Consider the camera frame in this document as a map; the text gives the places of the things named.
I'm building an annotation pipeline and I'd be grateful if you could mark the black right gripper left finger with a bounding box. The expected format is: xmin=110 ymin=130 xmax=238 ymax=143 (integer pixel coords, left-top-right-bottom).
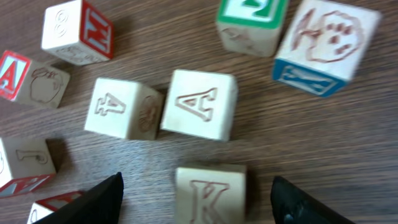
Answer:
xmin=37 ymin=172 xmax=124 ymax=224

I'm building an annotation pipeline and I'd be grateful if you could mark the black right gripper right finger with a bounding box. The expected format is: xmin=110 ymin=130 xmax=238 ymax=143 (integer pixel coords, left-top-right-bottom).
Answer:
xmin=270 ymin=176 xmax=355 ymax=224

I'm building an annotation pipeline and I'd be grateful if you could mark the blue engraved wooden block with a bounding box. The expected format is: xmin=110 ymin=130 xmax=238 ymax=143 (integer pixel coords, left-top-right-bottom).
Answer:
xmin=174 ymin=164 xmax=247 ymax=224

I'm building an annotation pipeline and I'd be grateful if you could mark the green sided wooden block lower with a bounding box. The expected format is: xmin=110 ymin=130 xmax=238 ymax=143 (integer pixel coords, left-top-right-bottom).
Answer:
xmin=27 ymin=191 xmax=83 ymax=224

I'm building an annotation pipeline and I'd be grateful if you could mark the green sided wooden block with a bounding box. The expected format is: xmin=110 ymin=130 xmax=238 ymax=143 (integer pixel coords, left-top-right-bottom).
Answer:
xmin=27 ymin=191 xmax=83 ymax=224
xmin=160 ymin=69 xmax=238 ymax=141

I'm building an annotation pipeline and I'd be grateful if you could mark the red sided wooden block left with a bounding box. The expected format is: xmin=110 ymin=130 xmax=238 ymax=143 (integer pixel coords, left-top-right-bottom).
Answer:
xmin=1 ymin=137 xmax=57 ymax=198

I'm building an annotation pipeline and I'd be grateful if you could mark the red sided wooden block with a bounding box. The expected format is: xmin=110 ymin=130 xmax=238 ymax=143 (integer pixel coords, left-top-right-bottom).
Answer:
xmin=1 ymin=137 xmax=57 ymax=198
xmin=85 ymin=78 xmax=164 ymax=140

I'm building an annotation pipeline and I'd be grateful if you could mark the red sided wooden block centre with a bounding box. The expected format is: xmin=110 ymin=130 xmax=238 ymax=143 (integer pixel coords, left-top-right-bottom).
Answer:
xmin=85 ymin=78 xmax=164 ymax=140

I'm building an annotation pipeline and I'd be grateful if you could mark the green sided wooden block centre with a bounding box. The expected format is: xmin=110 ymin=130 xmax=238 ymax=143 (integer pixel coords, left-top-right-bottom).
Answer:
xmin=160 ymin=69 xmax=238 ymax=141

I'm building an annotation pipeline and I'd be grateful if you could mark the red letter A block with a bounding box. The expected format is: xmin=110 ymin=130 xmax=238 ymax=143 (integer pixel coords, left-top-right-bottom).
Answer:
xmin=1 ymin=50 xmax=70 ymax=109

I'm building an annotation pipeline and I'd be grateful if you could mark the blue sided wooden block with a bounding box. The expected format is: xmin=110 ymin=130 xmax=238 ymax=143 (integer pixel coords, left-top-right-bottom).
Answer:
xmin=272 ymin=0 xmax=382 ymax=97

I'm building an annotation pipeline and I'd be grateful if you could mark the red letter M block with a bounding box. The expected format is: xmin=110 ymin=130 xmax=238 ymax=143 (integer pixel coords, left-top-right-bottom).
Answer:
xmin=41 ymin=0 xmax=114 ymax=65

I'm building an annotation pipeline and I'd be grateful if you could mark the green top wooden block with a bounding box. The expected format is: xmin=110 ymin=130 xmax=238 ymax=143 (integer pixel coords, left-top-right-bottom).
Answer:
xmin=216 ymin=0 xmax=290 ymax=57

